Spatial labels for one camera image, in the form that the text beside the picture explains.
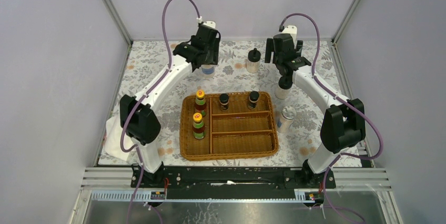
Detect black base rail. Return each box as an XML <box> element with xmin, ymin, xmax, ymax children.
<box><xmin>130</xmin><ymin>165</ymin><xmax>336</xmax><ymax>200</ymax></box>

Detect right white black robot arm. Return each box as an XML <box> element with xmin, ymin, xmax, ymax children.
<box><xmin>265</xmin><ymin>33</ymin><xmax>366</xmax><ymax>188</ymax></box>

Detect black spout seed bottle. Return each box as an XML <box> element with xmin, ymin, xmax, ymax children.
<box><xmin>246</xmin><ymin>48</ymin><xmax>261</xmax><ymax>74</ymax></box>

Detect blue label shaker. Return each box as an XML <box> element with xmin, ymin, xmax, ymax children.
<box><xmin>201</xmin><ymin>65</ymin><xmax>216</xmax><ymax>78</ymax></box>

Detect wicker divided basket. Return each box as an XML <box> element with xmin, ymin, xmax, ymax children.
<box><xmin>179</xmin><ymin>91</ymin><xmax>279</xmax><ymax>161</ymax></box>

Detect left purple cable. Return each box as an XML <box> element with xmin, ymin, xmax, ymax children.
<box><xmin>119</xmin><ymin>0</ymin><xmax>203</xmax><ymax>224</ymax></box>

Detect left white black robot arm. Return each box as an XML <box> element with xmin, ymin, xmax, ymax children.
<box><xmin>120</xmin><ymin>21</ymin><xmax>221</xmax><ymax>188</ymax></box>

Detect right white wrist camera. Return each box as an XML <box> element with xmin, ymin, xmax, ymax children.
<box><xmin>281</xmin><ymin>25</ymin><xmax>298</xmax><ymax>43</ymax></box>

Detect small dark spice jar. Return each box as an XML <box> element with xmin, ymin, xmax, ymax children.
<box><xmin>219</xmin><ymin>93</ymin><xmax>229</xmax><ymax>111</ymax></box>

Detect white crumpled cloth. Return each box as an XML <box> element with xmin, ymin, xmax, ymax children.
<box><xmin>99</xmin><ymin>116</ymin><xmax>134</xmax><ymax>165</ymax></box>

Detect yellow cap sauce bottle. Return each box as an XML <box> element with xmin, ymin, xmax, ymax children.
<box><xmin>194</xmin><ymin>89</ymin><xmax>207</xmax><ymax>117</ymax></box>
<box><xmin>192</xmin><ymin>113</ymin><xmax>205</xmax><ymax>140</ymax></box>

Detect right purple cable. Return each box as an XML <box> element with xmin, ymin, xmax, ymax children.
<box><xmin>278</xmin><ymin>13</ymin><xmax>384</xmax><ymax>224</ymax></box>

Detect floral table mat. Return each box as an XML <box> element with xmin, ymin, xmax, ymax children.
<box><xmin>98</xmin><ymin>40</ymin><xmax>361</xmax><ymax>167</ymax></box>

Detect black cap white jar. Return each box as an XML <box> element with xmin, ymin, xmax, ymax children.
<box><xmin>275</xmin><ymin>76</ymin><xmax>293</xmax><ymax>100</ymax></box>

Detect black cap dark jar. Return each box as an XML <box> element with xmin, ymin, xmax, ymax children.
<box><xmin>248</xmin><ymin>91</ymin><xmax>260</xmax><ymax>109</ymax></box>

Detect silver lid shaker right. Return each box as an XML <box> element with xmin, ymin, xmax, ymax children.
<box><xmin>277</xmin><ymin>106</ymin><xmax>297</xmax><ymax>134</ymax></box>

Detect purple cable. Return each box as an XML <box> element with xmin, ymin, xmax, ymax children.
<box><xmin>119</xmin><ymin>0</ymin><xmax>203</xmax><ymax>224</ymax></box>
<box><xmin>278</xmin><ymin>13</ymin><xmax>384</xmax><ymax>224</ymax></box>

